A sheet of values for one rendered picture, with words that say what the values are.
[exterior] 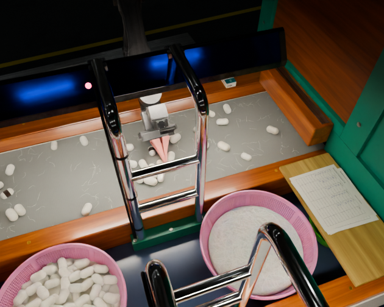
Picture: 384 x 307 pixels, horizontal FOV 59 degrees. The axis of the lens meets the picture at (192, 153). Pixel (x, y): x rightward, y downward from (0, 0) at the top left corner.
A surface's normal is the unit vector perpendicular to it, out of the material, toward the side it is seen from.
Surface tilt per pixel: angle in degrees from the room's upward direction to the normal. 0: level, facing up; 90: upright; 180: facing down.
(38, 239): 0
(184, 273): 0
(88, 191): 0
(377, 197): 90
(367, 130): 90
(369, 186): 90
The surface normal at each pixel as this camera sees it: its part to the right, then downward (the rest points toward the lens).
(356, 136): -0.94, 0.25
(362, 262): 0.00, -0.65
